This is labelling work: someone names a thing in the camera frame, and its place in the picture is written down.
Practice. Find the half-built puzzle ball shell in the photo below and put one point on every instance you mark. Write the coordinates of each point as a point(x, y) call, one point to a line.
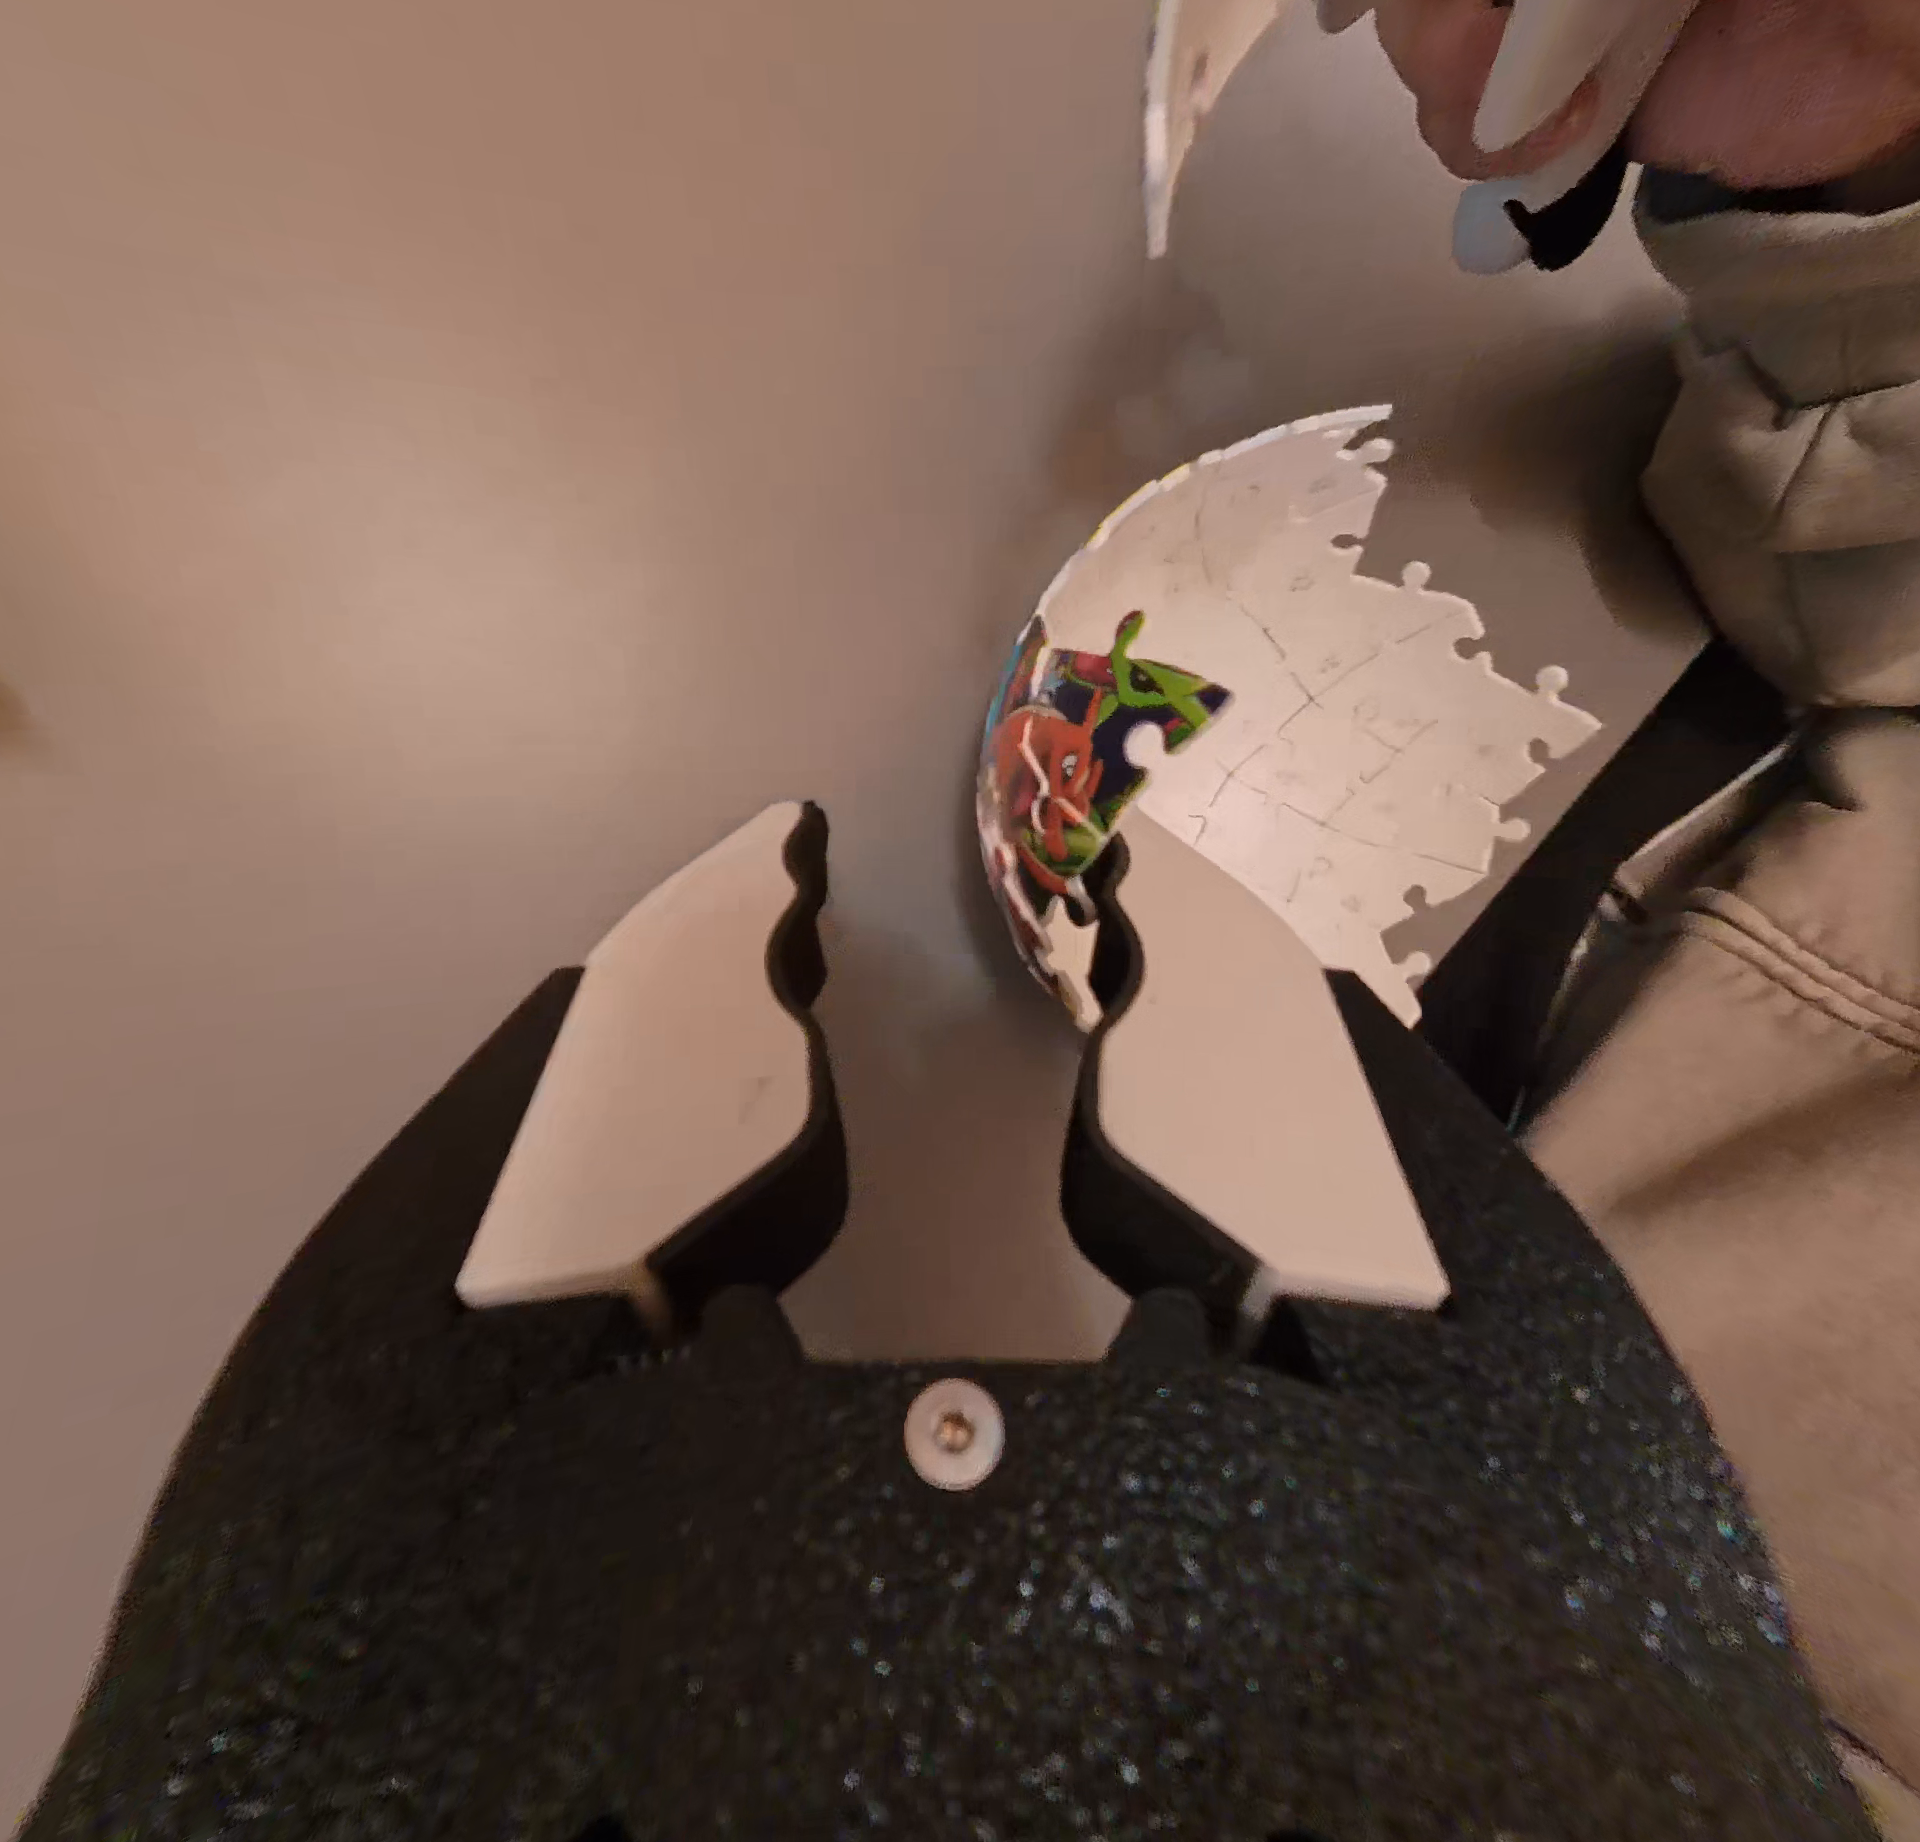
point(1350, 717)

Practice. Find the curved puzzle ball section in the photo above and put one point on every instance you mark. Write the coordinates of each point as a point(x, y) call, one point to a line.
point(1205, 57)

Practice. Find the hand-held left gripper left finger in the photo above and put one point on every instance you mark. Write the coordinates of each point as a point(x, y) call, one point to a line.
point(647, 1093)

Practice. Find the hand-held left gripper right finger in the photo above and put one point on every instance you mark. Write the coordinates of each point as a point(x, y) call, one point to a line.
point(1261, 1122)

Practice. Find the person's right forearm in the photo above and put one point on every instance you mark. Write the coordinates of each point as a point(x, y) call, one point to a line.
point(1784, 491)

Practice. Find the person's right hand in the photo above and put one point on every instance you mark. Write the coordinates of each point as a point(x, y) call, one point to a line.
point(1771, 57)

